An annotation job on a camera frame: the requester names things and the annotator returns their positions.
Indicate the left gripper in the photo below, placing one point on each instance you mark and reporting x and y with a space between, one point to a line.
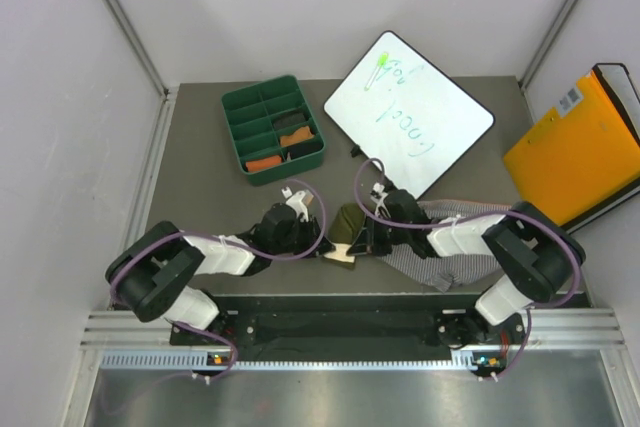
310 228

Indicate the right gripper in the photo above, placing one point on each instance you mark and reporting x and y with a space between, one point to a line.
368 240

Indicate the olive green underwear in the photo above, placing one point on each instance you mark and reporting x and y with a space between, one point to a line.
342 234

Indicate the black dotted underwear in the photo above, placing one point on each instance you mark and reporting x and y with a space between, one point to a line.
289 119

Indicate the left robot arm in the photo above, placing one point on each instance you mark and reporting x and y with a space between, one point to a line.
151 278

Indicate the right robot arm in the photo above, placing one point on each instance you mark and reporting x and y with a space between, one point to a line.
449 243

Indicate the grey striped underwear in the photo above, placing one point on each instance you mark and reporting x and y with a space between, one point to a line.
448 272

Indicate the black rolled cloth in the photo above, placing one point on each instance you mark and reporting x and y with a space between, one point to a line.
303 149

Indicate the orange rolled cloth front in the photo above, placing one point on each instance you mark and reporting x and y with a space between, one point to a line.
263 163

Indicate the orange rolled cloth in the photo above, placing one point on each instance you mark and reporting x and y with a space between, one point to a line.
301 134
263 163

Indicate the orange rolled cloth back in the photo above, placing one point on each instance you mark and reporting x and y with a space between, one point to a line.
301 134

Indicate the white whiteboard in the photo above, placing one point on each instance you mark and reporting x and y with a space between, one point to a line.
415 118

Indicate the green marker pen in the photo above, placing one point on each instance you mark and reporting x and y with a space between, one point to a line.
380 63

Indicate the orange clipboard folder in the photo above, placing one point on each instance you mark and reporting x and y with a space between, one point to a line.
581 159

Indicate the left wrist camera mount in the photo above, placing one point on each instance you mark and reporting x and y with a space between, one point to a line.
299 201

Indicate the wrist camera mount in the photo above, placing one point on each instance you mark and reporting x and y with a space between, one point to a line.
299 201
378 195

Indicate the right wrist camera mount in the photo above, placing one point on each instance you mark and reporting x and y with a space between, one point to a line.
378 195

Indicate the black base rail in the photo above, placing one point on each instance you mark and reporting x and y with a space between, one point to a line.
364 327

